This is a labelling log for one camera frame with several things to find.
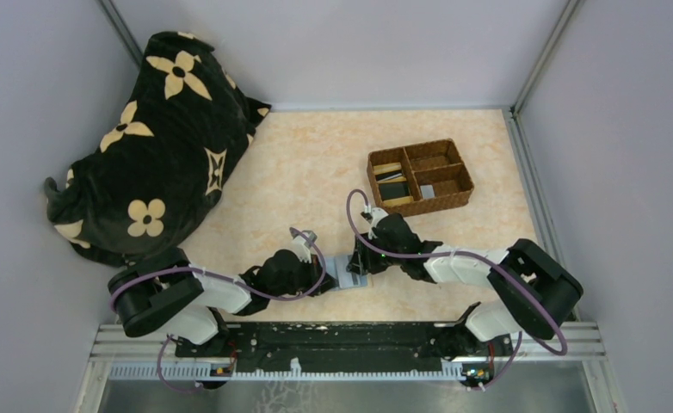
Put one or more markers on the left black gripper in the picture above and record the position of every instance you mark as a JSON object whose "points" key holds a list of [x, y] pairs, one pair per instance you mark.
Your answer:
{"points": [[319, 272]]}

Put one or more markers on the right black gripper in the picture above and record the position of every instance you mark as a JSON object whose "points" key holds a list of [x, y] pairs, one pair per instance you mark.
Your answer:
{"points": [[362, 257]]}

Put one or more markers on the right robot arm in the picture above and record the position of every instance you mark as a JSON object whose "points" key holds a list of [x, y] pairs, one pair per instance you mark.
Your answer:
{"points": [[535, 293]]}

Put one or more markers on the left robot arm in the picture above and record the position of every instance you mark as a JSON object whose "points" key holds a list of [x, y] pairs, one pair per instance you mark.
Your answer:
{"points": [[170, 295]]}

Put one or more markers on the cards in basket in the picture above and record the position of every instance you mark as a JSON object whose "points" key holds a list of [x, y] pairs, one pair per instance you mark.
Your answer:
{"points": [[392, 184]]}

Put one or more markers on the brown woven divided basket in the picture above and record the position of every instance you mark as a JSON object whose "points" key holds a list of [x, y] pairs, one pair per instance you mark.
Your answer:
{"points": [[436, 162]]}

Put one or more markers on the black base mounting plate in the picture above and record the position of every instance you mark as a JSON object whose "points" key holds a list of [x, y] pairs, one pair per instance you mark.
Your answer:
{"points": [[390, 347]]}

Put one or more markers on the black floral blanket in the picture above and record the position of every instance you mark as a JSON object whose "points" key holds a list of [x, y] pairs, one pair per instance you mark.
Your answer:
{"points": [[162, 168]]}

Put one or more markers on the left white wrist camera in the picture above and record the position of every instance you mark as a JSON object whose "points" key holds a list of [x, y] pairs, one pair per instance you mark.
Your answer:
{"points": [[301, 244]]}

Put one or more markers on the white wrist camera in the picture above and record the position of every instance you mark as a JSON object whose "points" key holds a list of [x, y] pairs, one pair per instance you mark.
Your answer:
{"points": [[301, 244], [373, 215]]}

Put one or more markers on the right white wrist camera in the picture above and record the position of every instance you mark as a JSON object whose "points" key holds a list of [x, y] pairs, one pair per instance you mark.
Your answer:
{"points": [[373, 215]]}

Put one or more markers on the aluminium frame rail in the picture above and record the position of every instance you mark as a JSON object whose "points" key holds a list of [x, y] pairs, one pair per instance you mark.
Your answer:
{"points": [[532, 184]]}

